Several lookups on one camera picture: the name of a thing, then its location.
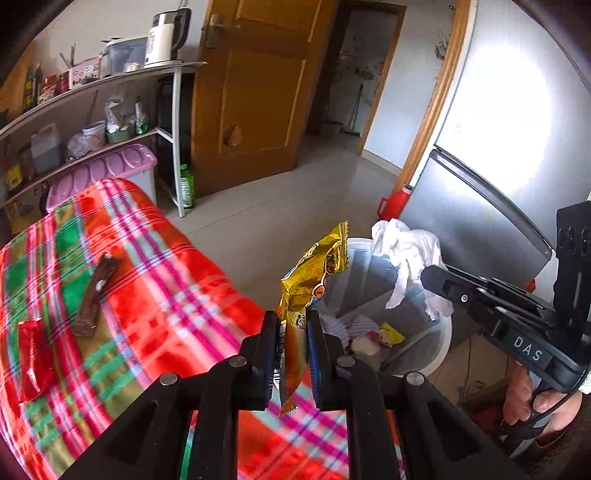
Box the white tissue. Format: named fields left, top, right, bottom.
left=372, top=219, right=447, bottom=309

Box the gold snack wrapper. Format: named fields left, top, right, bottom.
left=277, top=221, right=349, bottom=415

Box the brown snack wrapper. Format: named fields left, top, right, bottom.
left=71, top=253, right=121, bottom=338

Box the red snack wrapper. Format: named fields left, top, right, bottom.
left=18, top=318, right=56, bottom=403

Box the white trash bin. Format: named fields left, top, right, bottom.
left=315, top=238, right=452, bottom=376

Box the right hand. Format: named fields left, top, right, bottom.
left=503, top=363, right=583, bottom=441

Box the white foam fruit net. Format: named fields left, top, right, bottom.
left=318, top=313, right=379, bottom=350

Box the red thermos flask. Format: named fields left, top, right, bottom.
left=377, top=184, right=413, bottom=221

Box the silver refrigerator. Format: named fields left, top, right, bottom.
left=401, top=1, right=590, bottom=287

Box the plaid tablecloth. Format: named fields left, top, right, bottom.
left=0, top=177, right=408, bottom=480

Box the green bottle on floor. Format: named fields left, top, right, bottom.
left=180, top=164, right=194, bottom=209

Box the pink lid storage box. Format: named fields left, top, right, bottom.
left=45, top=143, right=157, bottom=212

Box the dark liquid plastic jug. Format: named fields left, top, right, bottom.
left=31, top=123, right=63, bottom=175

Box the yellow label oil bottle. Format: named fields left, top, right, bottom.
left=2, top=145, right=24, bottom=196

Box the wooden door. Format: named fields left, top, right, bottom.
left=191, top=0, right=338, bottom=196

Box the pink utensil box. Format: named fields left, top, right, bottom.
left=68, top=56, right=101, bottom=90

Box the clear plastic container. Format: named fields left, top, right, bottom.
left=99, top=36, right=147, bottom=78

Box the white electric kettle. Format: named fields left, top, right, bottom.
left=144, top=8, right=191, bottom=66

